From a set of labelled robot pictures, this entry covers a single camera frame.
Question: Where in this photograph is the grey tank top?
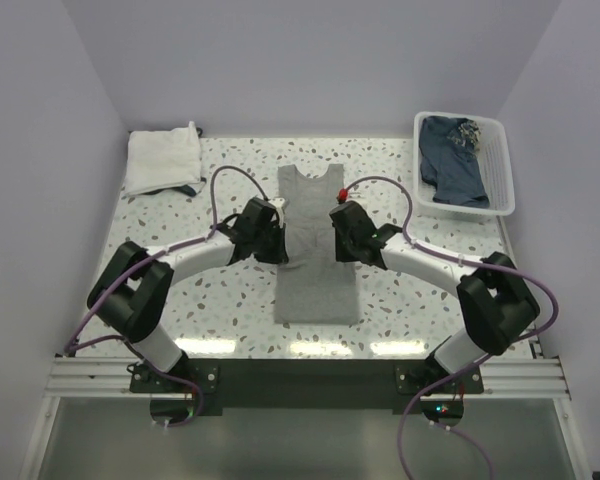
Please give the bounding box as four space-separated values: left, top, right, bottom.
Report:
274 164 359 325

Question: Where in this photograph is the white motorcycle print tank top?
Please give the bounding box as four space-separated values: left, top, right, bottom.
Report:
124 121 206 196

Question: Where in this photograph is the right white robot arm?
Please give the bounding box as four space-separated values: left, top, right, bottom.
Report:
329 201 540 393

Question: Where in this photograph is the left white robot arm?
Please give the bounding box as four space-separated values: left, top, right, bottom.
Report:
87 197 288 392

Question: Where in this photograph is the blue garment in basket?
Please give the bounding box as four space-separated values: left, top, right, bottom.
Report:
419 116 490 209

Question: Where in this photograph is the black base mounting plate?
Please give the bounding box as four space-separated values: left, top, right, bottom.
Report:
129 349 481 417

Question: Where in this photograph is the white plastic laundry basket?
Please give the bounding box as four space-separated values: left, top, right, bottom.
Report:
413 111 516 221

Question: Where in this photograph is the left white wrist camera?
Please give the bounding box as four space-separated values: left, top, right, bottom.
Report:
269 197 288 227

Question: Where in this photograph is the aluminium frame rail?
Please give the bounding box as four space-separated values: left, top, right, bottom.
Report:
42 319 574 401

